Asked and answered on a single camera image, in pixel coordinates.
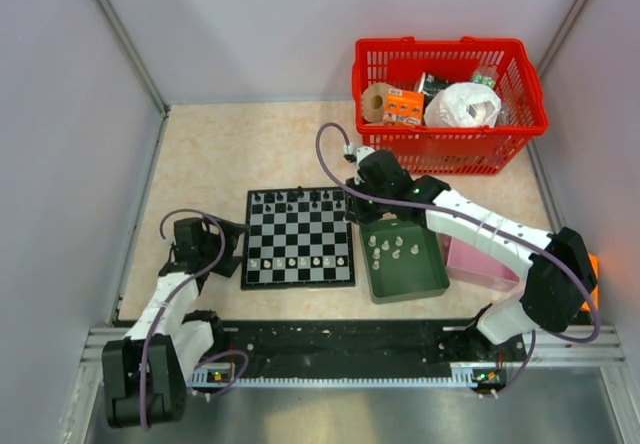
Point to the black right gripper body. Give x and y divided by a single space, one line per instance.
367 210

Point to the black and grey chessboard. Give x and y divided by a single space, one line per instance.
297 238

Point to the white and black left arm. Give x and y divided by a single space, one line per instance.
145 373

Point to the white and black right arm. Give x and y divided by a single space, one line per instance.
555 268

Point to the red plastic shopping basket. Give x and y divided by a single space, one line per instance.
400 62

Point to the orange box in basket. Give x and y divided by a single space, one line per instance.
403 108

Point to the brown tape roll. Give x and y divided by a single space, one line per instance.
373 102

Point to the green plastic tray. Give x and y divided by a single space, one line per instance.
403 261

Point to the dark snack packet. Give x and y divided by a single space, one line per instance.
430 85

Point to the white plastic bag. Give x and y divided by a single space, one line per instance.
463 105

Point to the pink plastic box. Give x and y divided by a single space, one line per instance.
465 263

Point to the green patterned packet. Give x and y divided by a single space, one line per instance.
485 75

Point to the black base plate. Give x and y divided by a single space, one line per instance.
335 349

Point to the aluminium frame rail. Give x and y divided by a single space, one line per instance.
131 54

